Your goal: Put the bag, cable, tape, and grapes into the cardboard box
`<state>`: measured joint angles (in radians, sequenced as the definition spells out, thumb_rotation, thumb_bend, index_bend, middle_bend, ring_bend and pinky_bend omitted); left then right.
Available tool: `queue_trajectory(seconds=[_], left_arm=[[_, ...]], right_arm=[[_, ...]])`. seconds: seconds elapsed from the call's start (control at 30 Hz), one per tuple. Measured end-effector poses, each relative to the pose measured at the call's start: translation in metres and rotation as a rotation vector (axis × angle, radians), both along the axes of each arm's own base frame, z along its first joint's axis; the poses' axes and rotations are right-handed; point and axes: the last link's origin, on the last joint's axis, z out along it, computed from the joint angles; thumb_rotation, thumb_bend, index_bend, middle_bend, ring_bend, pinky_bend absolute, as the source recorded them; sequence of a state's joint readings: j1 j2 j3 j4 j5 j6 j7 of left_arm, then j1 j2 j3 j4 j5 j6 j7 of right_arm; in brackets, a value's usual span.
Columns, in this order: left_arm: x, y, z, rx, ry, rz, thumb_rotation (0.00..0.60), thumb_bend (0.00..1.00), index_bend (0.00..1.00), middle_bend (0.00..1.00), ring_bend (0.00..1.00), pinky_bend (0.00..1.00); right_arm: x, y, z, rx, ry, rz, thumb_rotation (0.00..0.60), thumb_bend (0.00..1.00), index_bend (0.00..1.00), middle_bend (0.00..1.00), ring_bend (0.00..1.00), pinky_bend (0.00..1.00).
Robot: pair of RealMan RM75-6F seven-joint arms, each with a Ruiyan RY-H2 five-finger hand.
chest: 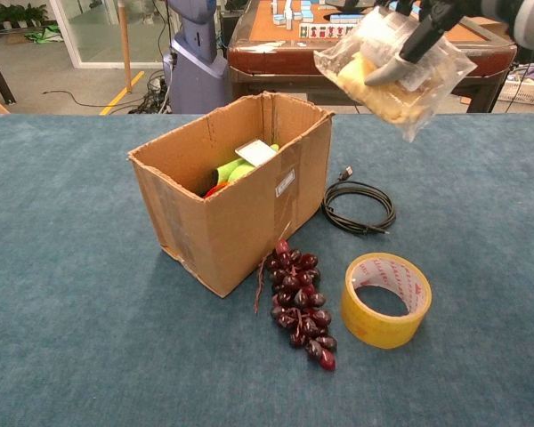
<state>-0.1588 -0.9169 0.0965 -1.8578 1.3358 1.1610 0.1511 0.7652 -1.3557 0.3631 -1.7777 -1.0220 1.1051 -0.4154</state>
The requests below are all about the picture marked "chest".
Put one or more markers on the white plastic basket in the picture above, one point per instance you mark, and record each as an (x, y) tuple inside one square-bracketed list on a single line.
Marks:
[(525, 93)]

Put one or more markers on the row of potted plants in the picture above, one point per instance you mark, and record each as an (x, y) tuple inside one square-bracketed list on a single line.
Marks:
[(13, 15)]

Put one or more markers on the white power strip with plugs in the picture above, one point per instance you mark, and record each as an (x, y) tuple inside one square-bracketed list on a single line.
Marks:
[(156, 85)]

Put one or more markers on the green foam pieces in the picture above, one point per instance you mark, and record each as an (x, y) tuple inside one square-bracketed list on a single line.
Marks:
[(231, 171)]

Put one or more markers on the row of face-up mahjong tiles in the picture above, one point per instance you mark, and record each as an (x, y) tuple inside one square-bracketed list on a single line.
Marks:
[(327, 31)]

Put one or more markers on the yellow packing tape roll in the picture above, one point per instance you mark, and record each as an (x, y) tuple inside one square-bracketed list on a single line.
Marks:
[(374, 329)]

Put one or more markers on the dark red grape bunch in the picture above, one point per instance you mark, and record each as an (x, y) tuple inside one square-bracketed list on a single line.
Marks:
[(300, 302)]

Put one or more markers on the white framed glass partition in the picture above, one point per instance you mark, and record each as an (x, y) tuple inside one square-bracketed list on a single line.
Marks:
[(67, 40)]

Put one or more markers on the cardboard box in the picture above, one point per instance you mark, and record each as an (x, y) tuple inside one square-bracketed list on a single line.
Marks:
[(231, 236)]

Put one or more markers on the blue-backed mahjong tile stack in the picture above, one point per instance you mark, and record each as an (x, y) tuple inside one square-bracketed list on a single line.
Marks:
[(289, 13), (345, 18)]

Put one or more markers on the teal fabric table mat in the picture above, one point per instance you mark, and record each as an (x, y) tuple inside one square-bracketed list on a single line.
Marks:
[(71, 333)]

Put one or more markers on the brown mahjong table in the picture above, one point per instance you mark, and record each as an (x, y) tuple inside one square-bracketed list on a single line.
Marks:
[(271, 62)]

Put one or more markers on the clear bag of yellow snacks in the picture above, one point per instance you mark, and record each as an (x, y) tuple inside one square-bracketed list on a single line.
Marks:
[(396, 102)]

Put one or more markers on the green and white packet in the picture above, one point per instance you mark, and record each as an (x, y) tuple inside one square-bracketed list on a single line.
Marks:
[(44, 34)]

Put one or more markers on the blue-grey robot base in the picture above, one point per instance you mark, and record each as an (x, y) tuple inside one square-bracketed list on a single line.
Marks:
[(196, 71)]

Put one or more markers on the wooden easel frame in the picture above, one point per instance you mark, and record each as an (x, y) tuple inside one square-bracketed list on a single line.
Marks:
[(125, 49)]

